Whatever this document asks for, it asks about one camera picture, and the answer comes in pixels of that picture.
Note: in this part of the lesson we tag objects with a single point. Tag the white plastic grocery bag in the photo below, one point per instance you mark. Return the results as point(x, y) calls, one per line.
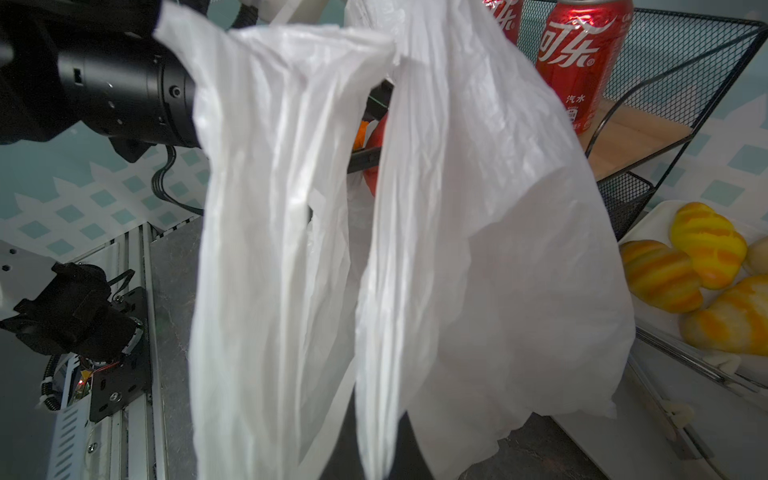
point(400, 209)

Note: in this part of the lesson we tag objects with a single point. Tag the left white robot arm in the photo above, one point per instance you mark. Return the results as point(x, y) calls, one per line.
point(95, 62)

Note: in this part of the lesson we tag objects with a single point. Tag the steel tongs white tips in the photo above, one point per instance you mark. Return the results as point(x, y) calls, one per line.
point(720, 405)

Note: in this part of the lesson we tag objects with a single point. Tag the white plastic tray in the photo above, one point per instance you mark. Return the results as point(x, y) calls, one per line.
point(643, 442)

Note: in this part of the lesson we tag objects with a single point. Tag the large striped croissant left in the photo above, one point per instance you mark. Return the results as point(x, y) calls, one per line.
point(661, 276)

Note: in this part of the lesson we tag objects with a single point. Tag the long striped croissant centre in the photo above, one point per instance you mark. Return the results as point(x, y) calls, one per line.
point(735, 322)

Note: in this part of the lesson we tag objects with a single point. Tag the yellow striped bread roll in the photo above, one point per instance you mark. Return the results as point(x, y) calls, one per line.
point(717, 250)

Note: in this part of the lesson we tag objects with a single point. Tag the pale round bread roll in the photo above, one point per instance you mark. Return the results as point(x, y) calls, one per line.
point(756, 260)

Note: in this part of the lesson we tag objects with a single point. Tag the red cola can right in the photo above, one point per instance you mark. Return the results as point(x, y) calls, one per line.
point(578, 50)

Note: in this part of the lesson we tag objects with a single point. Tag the red cola can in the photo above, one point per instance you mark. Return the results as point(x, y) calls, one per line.
point(578, 50)
point(507, 13)

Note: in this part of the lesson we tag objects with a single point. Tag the red cola can left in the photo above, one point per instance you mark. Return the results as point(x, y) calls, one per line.
point(507, 13)

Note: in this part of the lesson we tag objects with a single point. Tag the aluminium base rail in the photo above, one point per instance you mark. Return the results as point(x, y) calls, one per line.
point(71, 418)

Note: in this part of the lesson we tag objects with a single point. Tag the black wire two-tier shelf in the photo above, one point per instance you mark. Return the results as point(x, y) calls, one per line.
point(674, 70)

